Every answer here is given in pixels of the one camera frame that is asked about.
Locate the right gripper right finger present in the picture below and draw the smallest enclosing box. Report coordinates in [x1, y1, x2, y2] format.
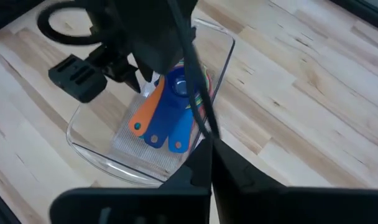
[211, 138, 378, 224]

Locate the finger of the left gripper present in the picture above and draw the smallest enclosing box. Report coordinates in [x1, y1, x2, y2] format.
[114, 55, 142, 95]
[135, 57, 155, 84]

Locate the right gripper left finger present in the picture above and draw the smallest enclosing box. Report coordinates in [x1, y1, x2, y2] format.
[48, 138, 213, 224]

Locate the orange measuring cup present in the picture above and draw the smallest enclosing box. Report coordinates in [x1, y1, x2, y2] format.
[127, 75, 167, 138]

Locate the dark blue measuring cup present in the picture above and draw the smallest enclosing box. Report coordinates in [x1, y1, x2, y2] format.
[142, 66, 193, 149]

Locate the red measuring cup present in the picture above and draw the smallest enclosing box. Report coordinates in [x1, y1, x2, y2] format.
[188, 70, 214, 147]

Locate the light blue measuring cup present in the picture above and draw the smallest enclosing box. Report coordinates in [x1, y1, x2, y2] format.
[167, 108, 195, 154]

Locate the clear plastic basket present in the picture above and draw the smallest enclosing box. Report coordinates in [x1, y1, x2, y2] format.
[65, 17, 236, 187]

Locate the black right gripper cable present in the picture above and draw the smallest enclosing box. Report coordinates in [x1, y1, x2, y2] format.
[166, 0, 221, 140]

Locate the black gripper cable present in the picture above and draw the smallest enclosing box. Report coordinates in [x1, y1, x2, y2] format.
[166, 0, 221, 140]
[36, 0, 98, 47]

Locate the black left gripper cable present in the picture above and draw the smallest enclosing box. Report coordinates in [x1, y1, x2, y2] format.
[36, 0, 98, 47]

